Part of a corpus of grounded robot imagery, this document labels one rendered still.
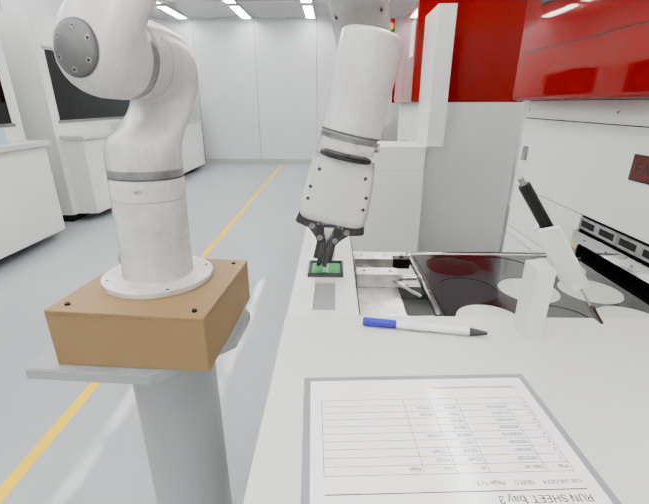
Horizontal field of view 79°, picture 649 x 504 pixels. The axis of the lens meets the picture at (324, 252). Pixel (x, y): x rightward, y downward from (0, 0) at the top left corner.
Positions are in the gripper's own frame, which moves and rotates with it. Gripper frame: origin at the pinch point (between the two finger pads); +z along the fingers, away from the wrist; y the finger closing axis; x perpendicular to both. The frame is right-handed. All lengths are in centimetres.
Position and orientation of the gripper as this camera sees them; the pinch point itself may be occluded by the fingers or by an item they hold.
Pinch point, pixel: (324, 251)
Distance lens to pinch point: 62.3
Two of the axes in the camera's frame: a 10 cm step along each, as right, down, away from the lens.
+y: -9.8, -2.0, -0.5
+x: -0.3, 3.5, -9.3
